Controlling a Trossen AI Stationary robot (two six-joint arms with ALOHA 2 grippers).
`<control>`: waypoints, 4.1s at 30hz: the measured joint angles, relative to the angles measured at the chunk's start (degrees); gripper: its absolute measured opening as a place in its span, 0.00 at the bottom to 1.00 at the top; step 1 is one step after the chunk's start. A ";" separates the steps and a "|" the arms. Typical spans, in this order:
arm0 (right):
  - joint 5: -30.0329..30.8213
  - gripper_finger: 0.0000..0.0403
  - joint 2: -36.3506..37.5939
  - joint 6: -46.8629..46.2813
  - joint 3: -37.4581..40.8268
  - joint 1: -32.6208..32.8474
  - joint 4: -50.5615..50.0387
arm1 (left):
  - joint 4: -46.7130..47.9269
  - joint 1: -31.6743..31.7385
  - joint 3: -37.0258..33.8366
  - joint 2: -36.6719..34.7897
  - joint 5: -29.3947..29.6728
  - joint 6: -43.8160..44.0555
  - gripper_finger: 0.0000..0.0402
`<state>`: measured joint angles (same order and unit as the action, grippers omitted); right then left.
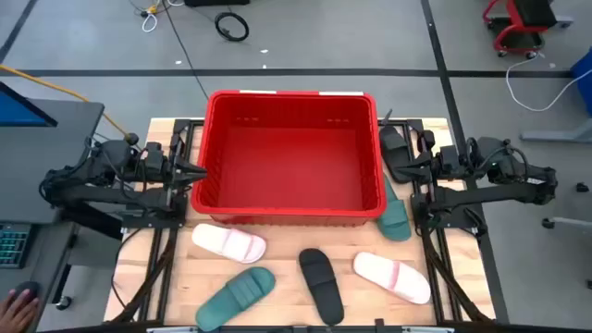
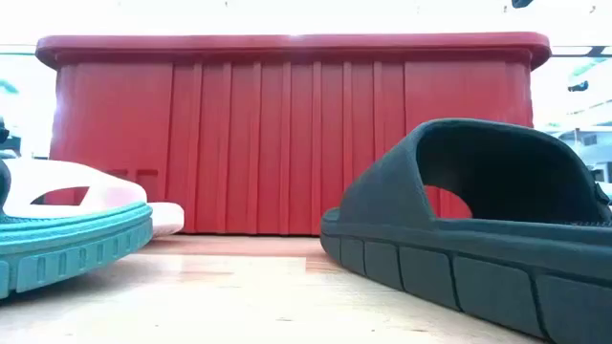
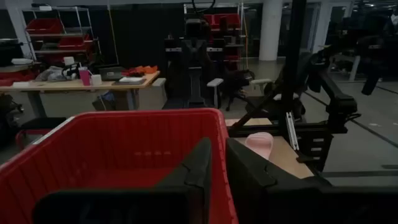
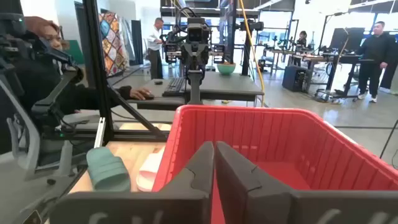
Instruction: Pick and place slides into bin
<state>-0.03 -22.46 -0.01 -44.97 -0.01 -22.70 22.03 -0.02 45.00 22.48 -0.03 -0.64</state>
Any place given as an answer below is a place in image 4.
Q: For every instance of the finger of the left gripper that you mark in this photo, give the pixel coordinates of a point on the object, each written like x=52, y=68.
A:
x=191, y=88
x=199, y=88

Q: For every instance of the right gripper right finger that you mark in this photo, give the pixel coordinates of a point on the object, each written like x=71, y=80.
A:
x=255, y=202

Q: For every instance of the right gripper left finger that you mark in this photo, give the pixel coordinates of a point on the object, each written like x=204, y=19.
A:
x=174, y=205

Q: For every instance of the pink rubber slide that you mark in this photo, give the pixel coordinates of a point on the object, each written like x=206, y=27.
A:
x=150, y=171

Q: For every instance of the teal rubber slide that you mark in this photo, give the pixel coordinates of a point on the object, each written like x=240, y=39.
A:
x=107, y=171

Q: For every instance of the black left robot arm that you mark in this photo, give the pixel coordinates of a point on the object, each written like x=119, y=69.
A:
x=172, y=51

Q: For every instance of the red plastic bin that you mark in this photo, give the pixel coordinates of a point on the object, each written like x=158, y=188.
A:
x=280, y=140

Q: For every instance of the black keyboard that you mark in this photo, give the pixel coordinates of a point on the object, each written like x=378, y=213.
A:
x=174, y=86

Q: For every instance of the dark grey desk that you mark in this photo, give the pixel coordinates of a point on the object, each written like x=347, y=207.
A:
x=224, y=87

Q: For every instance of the green bowl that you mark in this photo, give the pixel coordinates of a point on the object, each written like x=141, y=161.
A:
x=226, y=69

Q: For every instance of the black computer mouse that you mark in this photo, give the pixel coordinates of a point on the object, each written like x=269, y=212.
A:
x=149, y=97

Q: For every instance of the person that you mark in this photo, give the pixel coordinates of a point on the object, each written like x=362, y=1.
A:
x=53, y=40
x=374, y=53
x=301, y=39
x=154, y=43

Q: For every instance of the person's hand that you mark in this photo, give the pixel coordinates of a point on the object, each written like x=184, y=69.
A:
x=140, y=92

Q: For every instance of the colourful patterned quilt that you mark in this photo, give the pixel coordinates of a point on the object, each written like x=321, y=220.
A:
x=113, y=46

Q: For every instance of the cluttered work table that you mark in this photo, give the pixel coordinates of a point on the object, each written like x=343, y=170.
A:
x=286, y=54

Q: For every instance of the black box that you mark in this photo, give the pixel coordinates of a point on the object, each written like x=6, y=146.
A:
x=293, y=79

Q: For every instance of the black standing desk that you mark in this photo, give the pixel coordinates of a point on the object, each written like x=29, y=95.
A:
x=348, y=59

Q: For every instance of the dark wide monitor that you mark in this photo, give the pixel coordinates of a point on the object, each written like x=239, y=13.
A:
x=346, y=39

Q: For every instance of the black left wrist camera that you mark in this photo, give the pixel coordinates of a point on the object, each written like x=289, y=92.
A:
x=198, y=32

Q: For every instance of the black aluminium table frame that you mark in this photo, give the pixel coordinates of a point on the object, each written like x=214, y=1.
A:
x=96, y=77

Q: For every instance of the silver aluminium rail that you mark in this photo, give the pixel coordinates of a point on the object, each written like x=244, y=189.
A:
x=100, y=132

